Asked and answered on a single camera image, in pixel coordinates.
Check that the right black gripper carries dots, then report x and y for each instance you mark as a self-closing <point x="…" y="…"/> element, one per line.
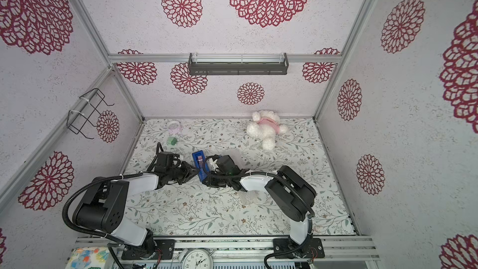
<point x="212" y="175"/>

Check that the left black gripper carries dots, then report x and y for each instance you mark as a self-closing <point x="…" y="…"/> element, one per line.
<point x="188" y="172"/>

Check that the blue tape dispenser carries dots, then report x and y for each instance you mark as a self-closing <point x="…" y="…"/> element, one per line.
<point x="200" y="163"/>

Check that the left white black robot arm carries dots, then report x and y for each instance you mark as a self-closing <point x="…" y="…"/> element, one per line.
<point x="98" y="208"/>

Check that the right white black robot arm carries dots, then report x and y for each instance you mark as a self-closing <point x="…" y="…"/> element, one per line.
<point x="292" y="194"/>

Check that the white teddy bear pink shirt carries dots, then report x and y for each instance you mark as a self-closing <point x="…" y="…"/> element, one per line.
<point x="264" y="127"/>

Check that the white analog clock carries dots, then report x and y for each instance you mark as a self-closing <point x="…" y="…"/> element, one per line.
<point x="198" y="259"/>

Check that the colourful patterned box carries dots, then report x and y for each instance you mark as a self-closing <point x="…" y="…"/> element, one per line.
<point x="90" y="258"/>

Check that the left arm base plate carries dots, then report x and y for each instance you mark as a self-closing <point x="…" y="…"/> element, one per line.
<point x="161" y="249"/>

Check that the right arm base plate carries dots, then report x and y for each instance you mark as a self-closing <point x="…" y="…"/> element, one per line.
<point x="312" y="250"/>

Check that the black wall shelf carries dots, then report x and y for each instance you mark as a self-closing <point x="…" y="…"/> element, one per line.
<point x="242" y="66"/>

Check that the black wire wall rack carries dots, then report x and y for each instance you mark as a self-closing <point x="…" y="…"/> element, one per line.
<point x="77" y="120"/>

